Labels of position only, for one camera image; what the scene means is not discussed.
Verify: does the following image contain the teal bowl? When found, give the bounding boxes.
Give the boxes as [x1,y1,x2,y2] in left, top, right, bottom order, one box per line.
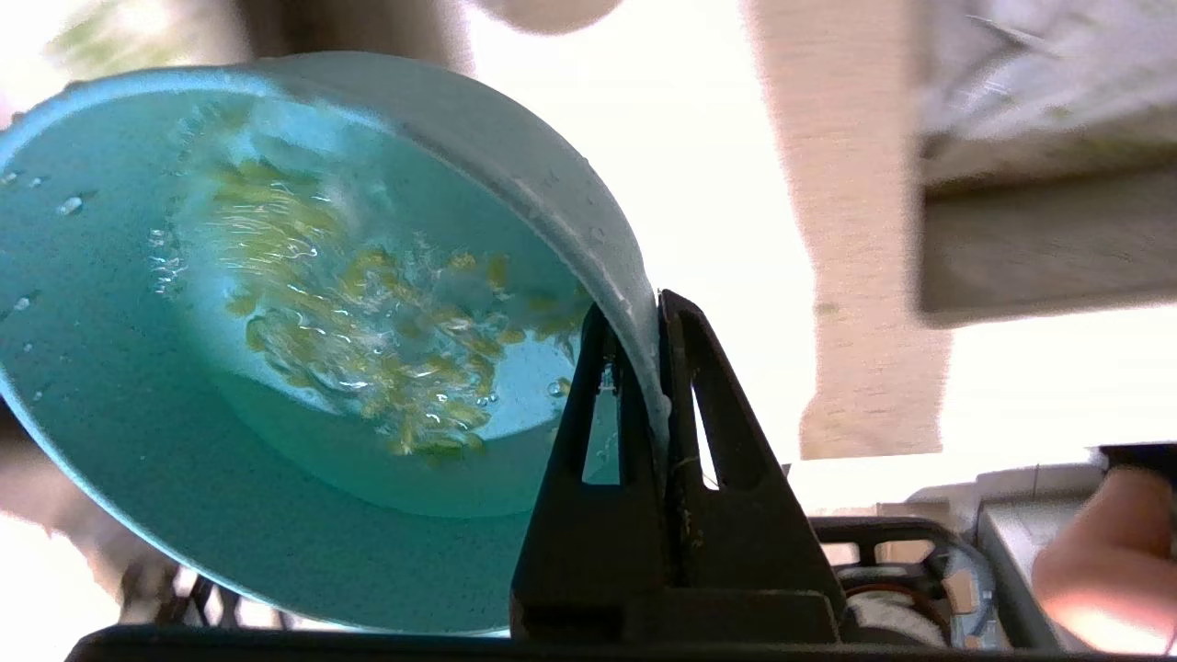
[0,51,670,637]

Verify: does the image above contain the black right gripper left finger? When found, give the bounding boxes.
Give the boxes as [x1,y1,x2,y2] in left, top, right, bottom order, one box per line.
[510,303,680,637]

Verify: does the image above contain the chopped green vegetables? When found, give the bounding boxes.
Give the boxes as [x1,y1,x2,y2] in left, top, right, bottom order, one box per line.
[198,156,594,461]

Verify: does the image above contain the white cloth with green specks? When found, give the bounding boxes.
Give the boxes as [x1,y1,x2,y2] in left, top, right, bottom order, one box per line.
[920,0,1177,189]

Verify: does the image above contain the pale human hand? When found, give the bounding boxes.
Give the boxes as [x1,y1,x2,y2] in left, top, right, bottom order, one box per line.
[1030,467,1177,654]

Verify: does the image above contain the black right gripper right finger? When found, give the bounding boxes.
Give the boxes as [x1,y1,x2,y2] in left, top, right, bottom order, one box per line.
[658,291,846,642]

